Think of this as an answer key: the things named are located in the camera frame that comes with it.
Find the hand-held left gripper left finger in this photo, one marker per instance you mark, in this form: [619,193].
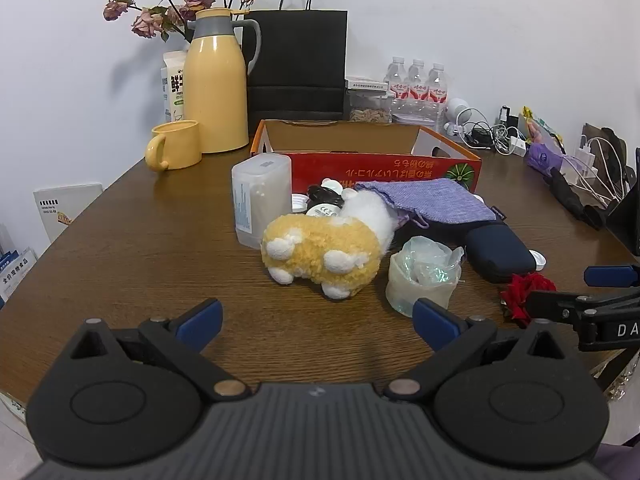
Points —
[200,322]

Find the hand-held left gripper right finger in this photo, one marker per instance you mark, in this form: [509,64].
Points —
[435,322]

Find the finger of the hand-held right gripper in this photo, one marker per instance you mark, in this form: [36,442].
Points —
[610,276]
[550,305]

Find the red artificial rose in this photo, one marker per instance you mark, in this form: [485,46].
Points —
[522,292]

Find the clear cup with plastic wrap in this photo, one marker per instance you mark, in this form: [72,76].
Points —
[420,280]

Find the dark blue zip case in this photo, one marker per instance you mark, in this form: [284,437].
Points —
[495,252]

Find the purple knit pouch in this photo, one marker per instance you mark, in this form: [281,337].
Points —
[440,202]

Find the clear cotton swab container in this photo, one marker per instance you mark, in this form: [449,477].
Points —
[260,200]

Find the yellow white plush toy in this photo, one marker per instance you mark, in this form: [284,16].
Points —
[320,245]

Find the round tin white label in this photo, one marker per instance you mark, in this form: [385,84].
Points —
[321,209]

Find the orange red cardboard box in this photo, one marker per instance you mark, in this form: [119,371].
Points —
[380,170]

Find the black flat panel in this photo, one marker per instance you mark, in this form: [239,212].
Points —
[627,220]

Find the dark folded umbrella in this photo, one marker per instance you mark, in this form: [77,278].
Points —
[575,200]

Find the brown paper bag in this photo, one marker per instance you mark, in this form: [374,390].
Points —
[612,142]

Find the purple fabric pouch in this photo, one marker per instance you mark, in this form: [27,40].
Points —
[545,157]

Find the white charger plug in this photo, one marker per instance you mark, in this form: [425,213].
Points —
[519,148]

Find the colourful snack packet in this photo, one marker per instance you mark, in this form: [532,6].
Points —
[542,130]

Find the yellow ceramic mug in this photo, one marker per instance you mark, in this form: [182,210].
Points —
[180,147]

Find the small black device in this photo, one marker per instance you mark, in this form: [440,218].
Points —
[509,116]

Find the blue white packets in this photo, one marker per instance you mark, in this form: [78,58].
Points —
[15,275]

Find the white robot-shaped gadget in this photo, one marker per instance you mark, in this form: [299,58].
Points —
[457,110]

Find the clear jar of seeds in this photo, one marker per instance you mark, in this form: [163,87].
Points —
[370,110]

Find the yellow thermos jug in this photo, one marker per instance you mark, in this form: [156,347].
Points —
[215,85]

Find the white milk carton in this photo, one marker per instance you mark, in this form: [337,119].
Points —
[172,85]

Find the white flat carton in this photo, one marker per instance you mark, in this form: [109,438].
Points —
[366,84]

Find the black paper bag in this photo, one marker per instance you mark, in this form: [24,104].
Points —
[297,60]

